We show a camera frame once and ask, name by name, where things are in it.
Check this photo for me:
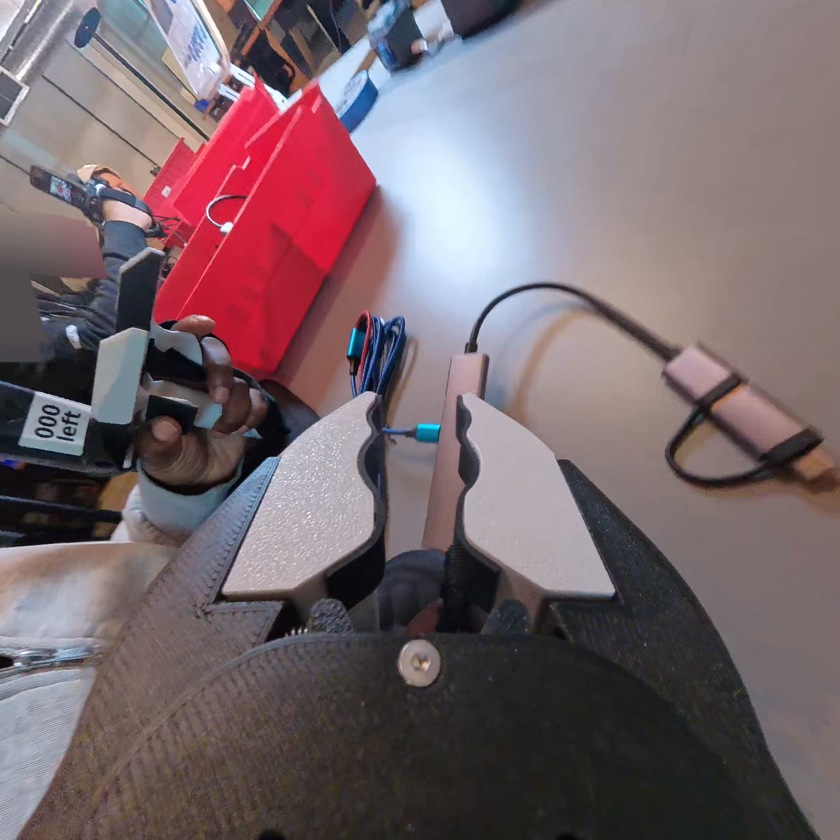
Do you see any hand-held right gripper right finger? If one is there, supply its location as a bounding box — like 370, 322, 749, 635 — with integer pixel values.
456, 392, 618, 624

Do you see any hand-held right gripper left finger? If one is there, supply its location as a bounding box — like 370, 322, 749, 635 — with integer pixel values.
222, 391, 388, 601

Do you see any pinkish grey usb hub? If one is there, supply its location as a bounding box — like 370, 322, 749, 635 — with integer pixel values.
422, 352, 491, 555

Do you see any black hub cable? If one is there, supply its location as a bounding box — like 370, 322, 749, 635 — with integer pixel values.
466, 282, 678, 363

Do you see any person's left forearm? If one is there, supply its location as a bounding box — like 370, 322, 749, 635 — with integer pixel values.
0, 459, 247, 647

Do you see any another person's forearm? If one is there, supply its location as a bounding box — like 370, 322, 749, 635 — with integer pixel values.
100, 220, 151, 290

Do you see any person's left hand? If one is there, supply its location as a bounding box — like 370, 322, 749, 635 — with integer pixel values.
134, 315, 270, 490

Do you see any black hand-held device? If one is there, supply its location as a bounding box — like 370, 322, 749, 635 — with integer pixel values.
29, 164, 109, 221

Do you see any large red plastic bin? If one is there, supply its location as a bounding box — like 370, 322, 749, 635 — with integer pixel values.
154, 82, 378, 382

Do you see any small red plastic bin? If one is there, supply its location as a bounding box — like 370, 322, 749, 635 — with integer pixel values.
143, 75, 283, 227

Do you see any person in grey hoodie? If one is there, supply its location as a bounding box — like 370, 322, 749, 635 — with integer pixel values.
0, 646, 102, 840

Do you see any round blue sign on pole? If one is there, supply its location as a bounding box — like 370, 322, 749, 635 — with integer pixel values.
73, 7, 217, 132

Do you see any blue tape roll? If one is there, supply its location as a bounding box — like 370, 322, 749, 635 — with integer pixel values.
338, 71, 380, 132

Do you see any white printed banner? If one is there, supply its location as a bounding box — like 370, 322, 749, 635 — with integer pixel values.
147, 0, 228, 99

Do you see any blue braided usb cable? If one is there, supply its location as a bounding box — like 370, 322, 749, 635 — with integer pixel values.
346, 312, 442, 446

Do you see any white cable in bin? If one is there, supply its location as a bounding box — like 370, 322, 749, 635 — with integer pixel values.
205, 195, 250, 236

